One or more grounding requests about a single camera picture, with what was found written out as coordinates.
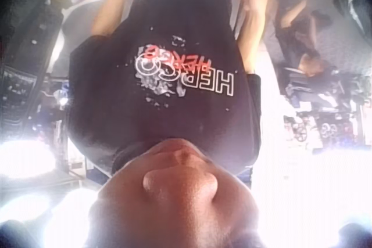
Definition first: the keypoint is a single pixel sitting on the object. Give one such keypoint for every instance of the cluttered dark work table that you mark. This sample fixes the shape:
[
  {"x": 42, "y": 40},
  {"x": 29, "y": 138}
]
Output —
[{"x": 325, "y": 129}]

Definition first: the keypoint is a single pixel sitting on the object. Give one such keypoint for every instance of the dark storage rack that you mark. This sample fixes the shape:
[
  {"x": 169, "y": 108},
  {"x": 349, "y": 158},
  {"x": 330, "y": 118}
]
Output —
[{"x": 17, "y": 97}]

